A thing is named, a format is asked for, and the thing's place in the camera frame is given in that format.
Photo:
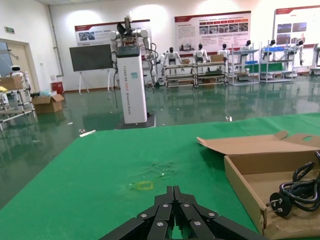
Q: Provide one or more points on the white black humanoid robot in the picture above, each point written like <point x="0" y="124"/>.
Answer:
<point x="246" y="48"/>
<point x="299" y="46"/>
<point x="200" y="53"/>
<point x="171" y="56"/>
<point x="224" y="51"/>
<point x="271" y="45"/>

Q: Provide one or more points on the green exit sign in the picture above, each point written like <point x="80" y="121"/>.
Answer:
<point x="9" y="30"/>

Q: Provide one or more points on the red cabinet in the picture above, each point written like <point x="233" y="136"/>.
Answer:
<point x="57" y="88"/>

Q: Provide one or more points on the small white round-head robot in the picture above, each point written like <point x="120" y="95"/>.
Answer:
<point x="17" y="72"/>

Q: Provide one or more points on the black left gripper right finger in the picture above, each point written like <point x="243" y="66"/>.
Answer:
<point x="195" y="220"/>

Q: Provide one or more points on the white wall pipe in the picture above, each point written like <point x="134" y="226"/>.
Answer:
<point x="51" y="25"/>

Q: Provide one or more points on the beige door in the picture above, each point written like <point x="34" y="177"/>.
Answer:
<point x="20" y="60"/>

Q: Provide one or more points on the black display screen on stand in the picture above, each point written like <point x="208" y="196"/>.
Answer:
<point x="91" y="57"/>

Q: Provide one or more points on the teal plastic bag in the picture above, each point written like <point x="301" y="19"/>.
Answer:
<point x="45" y="93"/>

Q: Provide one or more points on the low roller shelf rack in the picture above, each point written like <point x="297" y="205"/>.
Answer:
<point x="178" y="66"/>
<point x="211" y="63"/>

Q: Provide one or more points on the small red-framed wall poster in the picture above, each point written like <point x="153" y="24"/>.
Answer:
<point x="100" y="30"/>

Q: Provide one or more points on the white machine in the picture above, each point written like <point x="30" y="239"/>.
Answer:
<point x="316" y="60"/>

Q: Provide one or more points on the open cardboard floor box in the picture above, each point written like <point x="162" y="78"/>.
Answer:
<point x="47" y="106"/>

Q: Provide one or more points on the white strip on floor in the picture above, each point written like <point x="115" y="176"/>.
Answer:
<point x="87" y="133"/>

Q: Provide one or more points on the small brown carton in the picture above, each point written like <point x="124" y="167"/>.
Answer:
<point x="185" y="61"/>

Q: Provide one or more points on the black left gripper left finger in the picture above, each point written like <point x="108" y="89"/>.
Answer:
<point x="155" y="220"/>

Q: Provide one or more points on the tall white shelf rack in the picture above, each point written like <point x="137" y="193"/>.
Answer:
<point x="275" y="61"/>
<point x="243" y="51"/>

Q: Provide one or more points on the white pipe rack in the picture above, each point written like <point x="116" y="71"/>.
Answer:
<point x="21" y="100"/>

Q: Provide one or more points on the green sheet on rack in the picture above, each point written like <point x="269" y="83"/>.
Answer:
<point x="271" y="67"/>

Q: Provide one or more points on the open brown cardboard box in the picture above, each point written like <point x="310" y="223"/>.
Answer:
<point x="250" y="180"/>

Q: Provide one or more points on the long blue bin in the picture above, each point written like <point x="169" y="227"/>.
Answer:
<point x="274" y="49"/>

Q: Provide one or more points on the wide red-framed wall poster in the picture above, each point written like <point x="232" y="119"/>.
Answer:
<point x="212" y="35"/>

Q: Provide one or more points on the short blue bin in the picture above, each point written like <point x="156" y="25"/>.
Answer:
<point x="251" y="62"/>

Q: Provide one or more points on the tall red-framed wall poster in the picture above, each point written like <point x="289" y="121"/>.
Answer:
<point x="295" y="27"/>

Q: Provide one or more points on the brown carton on rack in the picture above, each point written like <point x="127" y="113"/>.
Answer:
<point x="11" y="83"/>

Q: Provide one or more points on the yellow square tape mark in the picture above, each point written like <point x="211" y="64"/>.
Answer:
<point x="145" y="186"/>

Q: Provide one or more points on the wide brown carton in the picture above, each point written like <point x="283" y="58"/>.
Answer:
<point x="217" y="58"/>

